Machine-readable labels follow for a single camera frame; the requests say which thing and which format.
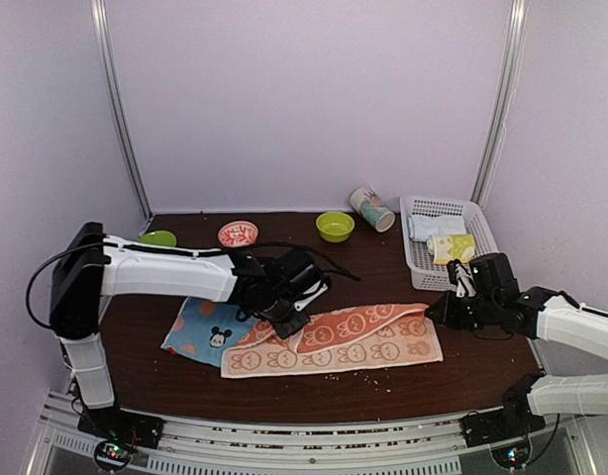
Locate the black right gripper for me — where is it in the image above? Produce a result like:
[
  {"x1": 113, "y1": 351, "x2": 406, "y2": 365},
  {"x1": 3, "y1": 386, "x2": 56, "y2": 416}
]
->
[{"x1": 425, "y1": 291, "x2": 500, "y2": 333}]

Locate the white perforated plastic basket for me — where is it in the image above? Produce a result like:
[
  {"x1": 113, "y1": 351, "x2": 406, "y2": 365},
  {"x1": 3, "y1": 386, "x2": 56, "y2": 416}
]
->
[{"x1": 399, "y1": 195, "x2": 498, "y2": 291}]

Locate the orange bunny towel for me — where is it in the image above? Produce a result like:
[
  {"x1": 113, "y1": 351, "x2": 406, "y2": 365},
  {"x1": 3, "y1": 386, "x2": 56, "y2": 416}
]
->
[{"x1": 221, "y1": 304, "x2": 444, "y2": 379}]

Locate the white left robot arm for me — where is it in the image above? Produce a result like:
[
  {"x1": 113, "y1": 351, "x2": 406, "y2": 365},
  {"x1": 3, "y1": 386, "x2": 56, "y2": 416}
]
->
[{"x1": 49, "y1": 222, "x2": 331, "y2": 439}]

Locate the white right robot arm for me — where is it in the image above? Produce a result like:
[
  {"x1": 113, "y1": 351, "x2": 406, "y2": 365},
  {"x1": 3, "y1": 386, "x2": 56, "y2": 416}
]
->
[{"x1": 425, "y1": 252, "x2": 608, "y2": 437}]

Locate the blue mickey dotted towel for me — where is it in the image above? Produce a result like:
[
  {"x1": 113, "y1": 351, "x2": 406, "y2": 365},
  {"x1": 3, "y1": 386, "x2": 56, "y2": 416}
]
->
[{"x1": 160, "y1": 297, "x2": 257, "y2": 367}]

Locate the rolled green yellow towel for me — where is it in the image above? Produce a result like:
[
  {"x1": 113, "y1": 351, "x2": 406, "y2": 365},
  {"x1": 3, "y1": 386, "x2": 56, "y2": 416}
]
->
[{"x1": 427, "y1": 235, "x2": 476, "y2": 265}]

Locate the red patterned ceramic bowl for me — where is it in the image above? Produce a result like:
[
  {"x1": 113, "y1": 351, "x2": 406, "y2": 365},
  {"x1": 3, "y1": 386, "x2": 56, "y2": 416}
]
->
[{"x1": 218, "y1": 221, "x2": 258, "y2": 247}]

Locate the light blue folded towel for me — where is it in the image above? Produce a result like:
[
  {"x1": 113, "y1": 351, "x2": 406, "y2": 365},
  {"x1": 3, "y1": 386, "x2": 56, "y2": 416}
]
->
[{"x1": 408, "y1": 215, "x2": 466, "y2": 242}]

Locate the green plastic bowl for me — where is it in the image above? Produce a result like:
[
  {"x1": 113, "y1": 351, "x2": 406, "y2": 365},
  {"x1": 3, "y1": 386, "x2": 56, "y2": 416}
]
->
[{"x1": 315, "y1": 212, "x2": 355, "y2": 243}]

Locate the right circuit board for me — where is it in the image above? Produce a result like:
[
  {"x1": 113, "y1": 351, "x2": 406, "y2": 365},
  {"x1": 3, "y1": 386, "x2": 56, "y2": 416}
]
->
[{"x1": 490, "y1": 440, "x2": 532, "y2": 470}]

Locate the circuit board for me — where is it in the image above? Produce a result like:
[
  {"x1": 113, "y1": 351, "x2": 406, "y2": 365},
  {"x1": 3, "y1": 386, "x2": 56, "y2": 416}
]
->
[
  {"x1": 93, "y1": 440, "x2": 135, "y2": 473},
  {"x1": 490, "y1": 440, "x2": 532, "y2": 470}
]

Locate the tall illustrated ceramic cup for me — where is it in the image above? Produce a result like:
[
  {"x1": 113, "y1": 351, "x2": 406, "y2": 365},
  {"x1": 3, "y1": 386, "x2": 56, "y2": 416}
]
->
[{"x1": 350, "y1": 187, "x2": 395, "y2": 233}]

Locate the green plastic plate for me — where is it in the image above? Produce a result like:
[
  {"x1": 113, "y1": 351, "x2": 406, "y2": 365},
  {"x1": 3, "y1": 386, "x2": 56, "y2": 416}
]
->
[{"x1": 138, "y1": 230, "x2": 177, "y2": 247}]

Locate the left circuit board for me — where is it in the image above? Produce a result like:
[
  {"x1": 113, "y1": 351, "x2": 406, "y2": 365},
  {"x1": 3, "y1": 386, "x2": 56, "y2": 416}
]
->
[{"x1": 93, "y1": 440, "x2": 135, "y2": 473}]

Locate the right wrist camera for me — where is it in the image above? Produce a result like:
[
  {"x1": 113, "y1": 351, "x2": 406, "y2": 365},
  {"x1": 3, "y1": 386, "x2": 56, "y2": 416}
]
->
[{"x1": 447, "y1": 259, "x2": 476, "y2": 299}]

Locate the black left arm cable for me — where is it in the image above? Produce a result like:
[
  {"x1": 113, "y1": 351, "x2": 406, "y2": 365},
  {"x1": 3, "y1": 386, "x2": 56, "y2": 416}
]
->
[{"x1": 25, "y1": 240, "x2": 362, "y2": 331}]

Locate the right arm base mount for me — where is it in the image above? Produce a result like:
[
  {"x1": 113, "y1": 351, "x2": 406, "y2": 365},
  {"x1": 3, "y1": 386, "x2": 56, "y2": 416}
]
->
[{"x1": 459, "y1": 388, "x2": 547, "y2": 447}]

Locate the front aluminium rail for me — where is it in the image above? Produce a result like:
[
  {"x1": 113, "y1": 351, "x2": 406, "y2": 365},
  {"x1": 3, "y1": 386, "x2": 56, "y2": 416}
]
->
[{"x1": 22, "y1": 392, "x2": 601, "y2": 474}]

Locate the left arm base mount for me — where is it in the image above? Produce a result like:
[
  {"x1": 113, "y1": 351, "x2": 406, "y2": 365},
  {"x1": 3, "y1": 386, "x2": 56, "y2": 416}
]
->
[{"x1": 77, "y1": 402, "x2": 164, "y2": 449}]

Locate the right aluminium frame post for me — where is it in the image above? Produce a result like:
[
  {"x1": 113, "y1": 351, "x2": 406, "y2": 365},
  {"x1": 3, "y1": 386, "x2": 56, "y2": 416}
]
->
[{"x1": 471, "y1": 0, "x2": 529, "y2": 208}]

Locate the aluminium frame post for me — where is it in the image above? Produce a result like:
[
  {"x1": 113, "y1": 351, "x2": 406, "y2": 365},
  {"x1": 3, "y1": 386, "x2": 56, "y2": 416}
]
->
[
  {"x1": 471, "y1": 0, "x2": 529, "y2": 208},
  {"x1": 90, "y1": 0, "x2": 154, "y2": 222}
]

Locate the left aluminium frame post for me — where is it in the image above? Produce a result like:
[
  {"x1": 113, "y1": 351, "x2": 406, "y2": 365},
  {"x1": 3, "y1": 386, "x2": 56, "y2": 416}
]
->
[{"x1": 90, "y1": 0, "x2": 154, "y2": 222}]

